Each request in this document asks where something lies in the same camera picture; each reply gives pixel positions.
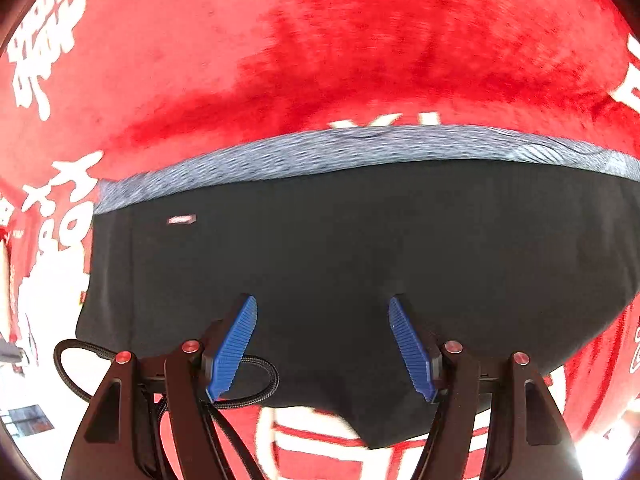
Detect black pants with grey waistband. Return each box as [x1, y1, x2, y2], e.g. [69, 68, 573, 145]
[75, 125, 640, 450]

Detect red printed blanket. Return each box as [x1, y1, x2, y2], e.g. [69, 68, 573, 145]
[0, 0, 640, 480]

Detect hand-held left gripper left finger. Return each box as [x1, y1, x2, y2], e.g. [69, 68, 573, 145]
[61, 294, 259, 480]

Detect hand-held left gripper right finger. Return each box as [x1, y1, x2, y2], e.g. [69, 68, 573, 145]
[388, 295, 584, 480]

